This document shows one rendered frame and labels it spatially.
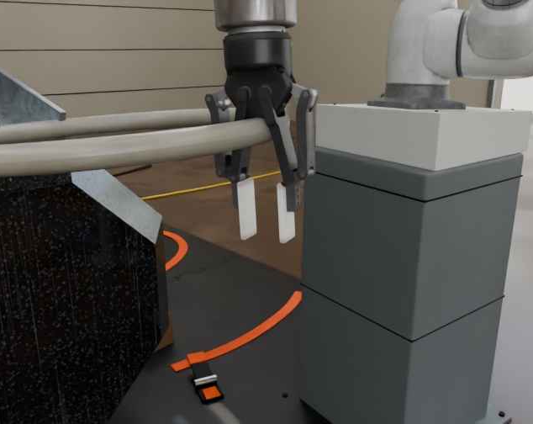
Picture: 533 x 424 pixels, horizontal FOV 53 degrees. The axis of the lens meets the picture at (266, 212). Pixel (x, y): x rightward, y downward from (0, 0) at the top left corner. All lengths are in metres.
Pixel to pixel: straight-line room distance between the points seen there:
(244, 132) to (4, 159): 0.23
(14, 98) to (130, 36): 6.16
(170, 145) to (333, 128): 0.93
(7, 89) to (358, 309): 0.94
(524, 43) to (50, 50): 6.05
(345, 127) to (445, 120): 0.28
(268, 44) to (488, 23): 0.77
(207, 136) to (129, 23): 6.71
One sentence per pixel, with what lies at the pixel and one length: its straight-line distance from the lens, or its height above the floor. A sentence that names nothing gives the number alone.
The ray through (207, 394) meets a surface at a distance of 1.76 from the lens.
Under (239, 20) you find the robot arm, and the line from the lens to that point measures 0.58.
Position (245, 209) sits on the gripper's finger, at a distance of 0.64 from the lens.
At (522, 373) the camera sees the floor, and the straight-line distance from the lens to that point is 2.08.
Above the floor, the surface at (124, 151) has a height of 0.97.
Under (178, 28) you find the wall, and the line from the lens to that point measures 7.53.
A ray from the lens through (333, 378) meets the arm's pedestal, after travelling 1.59.
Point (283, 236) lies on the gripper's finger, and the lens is 0.62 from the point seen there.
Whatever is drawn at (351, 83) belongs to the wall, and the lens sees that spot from 7.03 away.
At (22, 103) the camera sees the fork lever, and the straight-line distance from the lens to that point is 1.07.
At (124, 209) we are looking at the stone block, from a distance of 1.39.
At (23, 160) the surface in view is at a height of 0.96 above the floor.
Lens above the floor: 1.06
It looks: 17 degrees down
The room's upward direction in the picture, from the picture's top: straight up
